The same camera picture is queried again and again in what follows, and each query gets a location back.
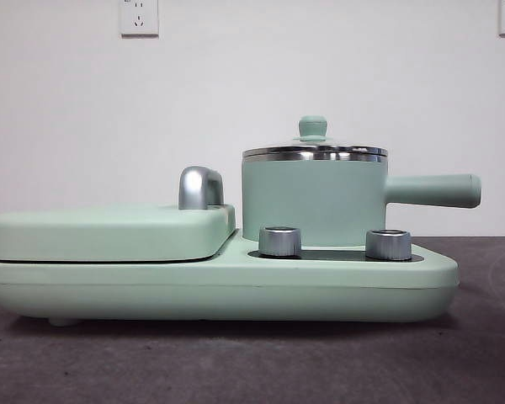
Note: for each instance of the glass lid with green knob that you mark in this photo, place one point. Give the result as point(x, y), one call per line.
point(313, 126)

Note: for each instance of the mint green steamer pot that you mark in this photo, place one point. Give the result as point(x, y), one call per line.
point(311, 198)

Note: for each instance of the silver control knob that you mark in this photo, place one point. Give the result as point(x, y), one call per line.
point(388, 244)
point(279, 242)

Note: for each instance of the mint green breakfast machine base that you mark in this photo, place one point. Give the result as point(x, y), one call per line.
point(193, 290)

